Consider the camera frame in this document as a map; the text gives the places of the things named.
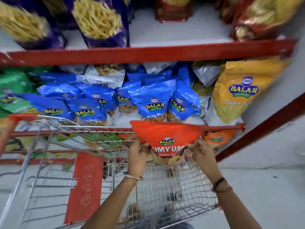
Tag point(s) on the red metal shelf rack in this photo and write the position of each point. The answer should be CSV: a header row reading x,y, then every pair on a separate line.
x,y
147,53

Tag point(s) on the black wrist band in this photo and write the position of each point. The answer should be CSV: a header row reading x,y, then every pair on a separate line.
x,y
219,182

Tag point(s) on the person's left hand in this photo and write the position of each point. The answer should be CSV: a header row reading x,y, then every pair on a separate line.
x,y
135,162

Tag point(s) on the person's left forearm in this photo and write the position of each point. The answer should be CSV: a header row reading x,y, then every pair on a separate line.
x,y
114,202

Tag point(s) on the white snack packet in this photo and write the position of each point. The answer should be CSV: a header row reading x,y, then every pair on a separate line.
x,y
206,73
104,75

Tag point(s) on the person's right hand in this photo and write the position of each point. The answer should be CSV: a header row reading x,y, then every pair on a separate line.
x,y
207,162

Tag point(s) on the gold bangle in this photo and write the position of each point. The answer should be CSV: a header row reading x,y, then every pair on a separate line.
x,y
134,177

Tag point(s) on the red cart seat flap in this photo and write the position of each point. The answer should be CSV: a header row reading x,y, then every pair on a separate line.
x,y
83,188

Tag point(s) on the red snack packet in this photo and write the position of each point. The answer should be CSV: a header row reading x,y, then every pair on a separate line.
x,y
174,9
264,16

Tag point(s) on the small orange snack packet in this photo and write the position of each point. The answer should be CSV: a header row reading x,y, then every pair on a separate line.
x,y
218,138

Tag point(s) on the green snack packet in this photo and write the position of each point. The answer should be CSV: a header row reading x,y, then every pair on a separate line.
x,y
14,81
12,102

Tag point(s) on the person's left fingers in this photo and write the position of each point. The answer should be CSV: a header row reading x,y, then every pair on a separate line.
x,y
142,146

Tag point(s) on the yellow snack packet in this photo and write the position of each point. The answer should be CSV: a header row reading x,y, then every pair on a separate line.
x,y
243,92

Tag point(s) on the person's right forearm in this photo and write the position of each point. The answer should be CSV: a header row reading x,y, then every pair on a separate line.
x,y
234,207

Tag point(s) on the person's right fingers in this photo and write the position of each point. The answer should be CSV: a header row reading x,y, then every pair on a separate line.
x,y
195,149

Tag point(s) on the pile of blue snack packets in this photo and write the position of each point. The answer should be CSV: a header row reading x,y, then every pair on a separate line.
x,y
152,100

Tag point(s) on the dark blue stick snack packet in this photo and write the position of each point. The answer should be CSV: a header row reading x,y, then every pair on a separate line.
x,y
100,23
26,26

